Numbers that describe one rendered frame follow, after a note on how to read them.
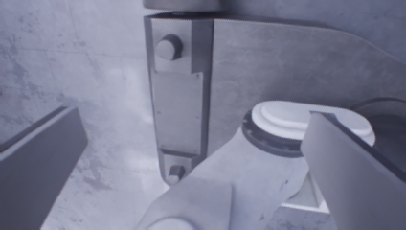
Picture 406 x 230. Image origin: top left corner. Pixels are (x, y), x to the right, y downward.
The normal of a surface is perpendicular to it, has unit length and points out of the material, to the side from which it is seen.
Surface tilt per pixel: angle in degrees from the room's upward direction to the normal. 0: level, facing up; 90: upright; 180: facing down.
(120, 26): 0
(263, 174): 90
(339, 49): 0
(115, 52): 0
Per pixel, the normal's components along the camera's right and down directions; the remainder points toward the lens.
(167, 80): -0.20, 0.51
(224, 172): 0.04, -0.85
